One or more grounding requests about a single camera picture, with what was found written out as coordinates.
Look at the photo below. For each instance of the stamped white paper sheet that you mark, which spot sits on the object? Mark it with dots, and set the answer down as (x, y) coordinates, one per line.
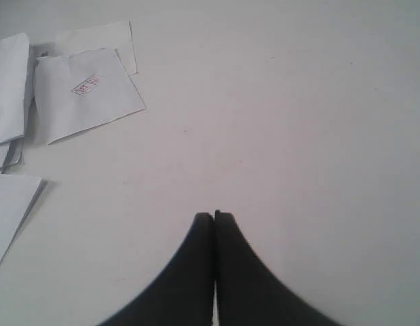
(78, 92)

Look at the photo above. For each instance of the white paper sheet behind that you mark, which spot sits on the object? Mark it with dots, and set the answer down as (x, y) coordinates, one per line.
(115, 35)

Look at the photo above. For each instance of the small white paper under stack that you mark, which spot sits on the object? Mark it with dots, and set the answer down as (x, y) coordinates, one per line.
(10, 153)

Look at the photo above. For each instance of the white paper sheet lower left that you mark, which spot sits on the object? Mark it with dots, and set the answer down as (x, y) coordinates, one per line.
(18, 194)

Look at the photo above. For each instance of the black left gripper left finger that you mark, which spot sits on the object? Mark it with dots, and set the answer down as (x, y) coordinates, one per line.
(183, 292)

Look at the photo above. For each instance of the white paper sheet far left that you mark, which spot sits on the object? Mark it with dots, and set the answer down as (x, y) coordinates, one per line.
(14, 56)

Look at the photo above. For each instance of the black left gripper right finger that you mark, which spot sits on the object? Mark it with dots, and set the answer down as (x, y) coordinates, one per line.
(247, 292)

